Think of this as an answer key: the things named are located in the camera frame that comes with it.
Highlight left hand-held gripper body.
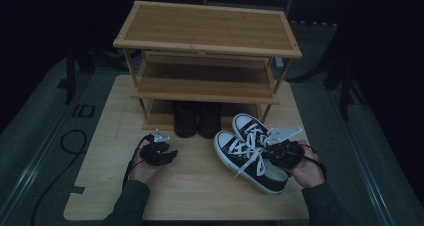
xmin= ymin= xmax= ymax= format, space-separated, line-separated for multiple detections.
xmin=139 ymin=129 xmax=172 ymax=166

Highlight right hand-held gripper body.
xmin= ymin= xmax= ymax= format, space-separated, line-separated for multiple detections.
xmin=266 ymin=126 xmax=305 ymax=170

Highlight black canvas sneaker white laces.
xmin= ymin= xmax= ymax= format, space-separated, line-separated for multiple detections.
xmin=231 ymin=113 xmax=278 ymax=148
xmin=213 ymin=130 xmax=290 ymax=196

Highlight black leather shoe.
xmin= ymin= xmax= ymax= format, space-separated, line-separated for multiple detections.
xmin=172 ymin=100 xmax=200 ymax=139
xmin=198 ymin=100 xmax=223 ymax=140

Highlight wooden three-tier shoe rack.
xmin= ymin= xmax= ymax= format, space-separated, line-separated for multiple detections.
xmin=112 ymin=0 xmax=303 ymax=132

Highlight person's left hand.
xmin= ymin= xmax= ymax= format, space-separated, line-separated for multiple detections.
xmin=128 ymin=156 xmax=162 ymax=187

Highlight person's right hand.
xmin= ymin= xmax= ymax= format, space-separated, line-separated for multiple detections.
xmin=283 ymin=139 xmax=326 ymax=190

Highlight black floor tape mark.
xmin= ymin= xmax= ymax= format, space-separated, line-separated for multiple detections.
xmin=71 ymin=103 xmax=96 ymax=118

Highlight black metal stand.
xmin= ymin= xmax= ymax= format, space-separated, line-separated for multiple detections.
xmin=322 ymin=49 xmax=368 ymax=121
xmin=64 ymin=44 xmax=98 ymax=106

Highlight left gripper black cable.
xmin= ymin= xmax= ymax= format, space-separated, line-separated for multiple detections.
xmin=122 ymin=133 xmax=152 ymax=189

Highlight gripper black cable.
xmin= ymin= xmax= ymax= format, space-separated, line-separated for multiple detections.
xmin=122 ymin=133 xmax=152 ymax=189
xmin=299 ymin=142 xmax=329 ymax=182

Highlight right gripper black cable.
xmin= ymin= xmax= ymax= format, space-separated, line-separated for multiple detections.
xmin=299 ymin=142 xmax=329 ymax=182

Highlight black looped floor cable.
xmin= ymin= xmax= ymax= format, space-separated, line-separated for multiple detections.
xmin=30 ymin=129 xmax=88 ymax=226

